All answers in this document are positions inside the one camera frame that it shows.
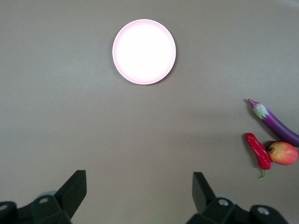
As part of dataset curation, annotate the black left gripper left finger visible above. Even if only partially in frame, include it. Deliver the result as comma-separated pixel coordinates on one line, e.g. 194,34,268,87
0,170,87,224

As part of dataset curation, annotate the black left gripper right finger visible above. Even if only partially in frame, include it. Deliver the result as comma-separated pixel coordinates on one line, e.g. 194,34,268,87
186,172,287,224

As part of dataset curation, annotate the red toy chili pepper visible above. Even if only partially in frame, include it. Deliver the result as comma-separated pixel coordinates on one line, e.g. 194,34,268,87
245,133,272,180

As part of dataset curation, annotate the red yellow toy apple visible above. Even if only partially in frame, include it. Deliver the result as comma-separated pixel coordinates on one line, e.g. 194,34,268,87
267,141,299,166

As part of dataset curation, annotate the purple toy eggplant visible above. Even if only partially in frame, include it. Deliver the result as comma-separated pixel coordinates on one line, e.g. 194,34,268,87
247,98,299,147

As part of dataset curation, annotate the large table cover mat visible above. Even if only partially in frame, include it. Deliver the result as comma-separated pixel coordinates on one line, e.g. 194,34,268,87
0,0,299,224

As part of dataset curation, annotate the round pink plate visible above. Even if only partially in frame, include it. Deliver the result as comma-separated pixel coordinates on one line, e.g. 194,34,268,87
112,19,177,85

